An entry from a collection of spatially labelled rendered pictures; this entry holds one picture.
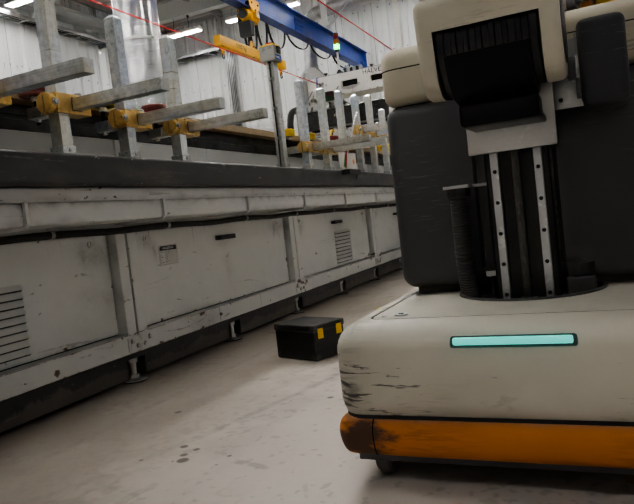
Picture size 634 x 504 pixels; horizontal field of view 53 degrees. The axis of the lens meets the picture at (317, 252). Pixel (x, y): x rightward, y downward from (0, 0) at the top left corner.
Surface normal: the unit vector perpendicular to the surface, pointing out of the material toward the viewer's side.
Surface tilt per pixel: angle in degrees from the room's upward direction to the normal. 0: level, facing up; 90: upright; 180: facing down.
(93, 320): 90
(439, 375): 90
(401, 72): 90
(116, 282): 90
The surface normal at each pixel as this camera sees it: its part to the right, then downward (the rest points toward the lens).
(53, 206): 0.91, -0.08
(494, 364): -0.41, 0.10
